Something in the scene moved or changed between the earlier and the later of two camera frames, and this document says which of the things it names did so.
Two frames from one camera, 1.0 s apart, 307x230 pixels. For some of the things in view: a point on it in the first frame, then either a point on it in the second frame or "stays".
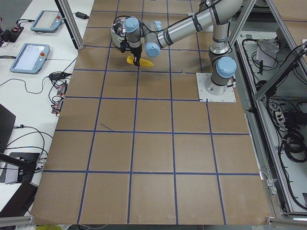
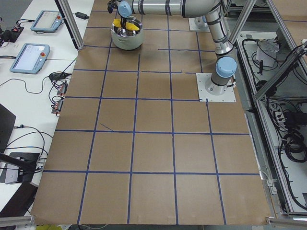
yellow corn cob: x=142 y=62 to x=117 y=22
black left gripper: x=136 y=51 to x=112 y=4
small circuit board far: x=62 y=88 stays
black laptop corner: x=7 y=120 stays
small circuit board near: x=57 y=107 stays
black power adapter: x=81 y=15 stays
